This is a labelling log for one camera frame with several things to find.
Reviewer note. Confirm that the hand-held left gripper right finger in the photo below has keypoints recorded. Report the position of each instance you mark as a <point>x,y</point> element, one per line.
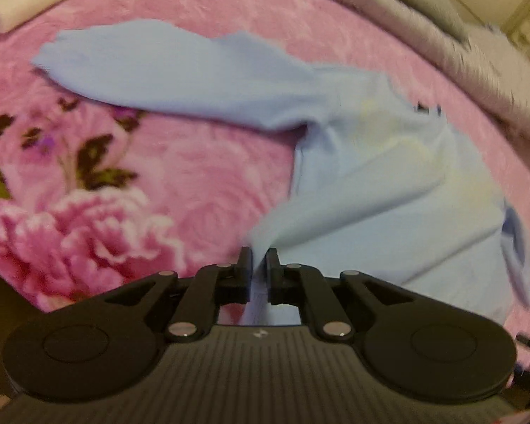
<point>272,270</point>

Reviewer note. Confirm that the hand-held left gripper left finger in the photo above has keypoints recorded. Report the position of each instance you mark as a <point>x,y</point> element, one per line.
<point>246,270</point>

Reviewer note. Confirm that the light blue sweater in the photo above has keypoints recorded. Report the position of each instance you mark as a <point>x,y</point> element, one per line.
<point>371,185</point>

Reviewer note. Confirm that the pink floral blanket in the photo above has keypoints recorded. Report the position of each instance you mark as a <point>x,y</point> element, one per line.
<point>194,176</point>

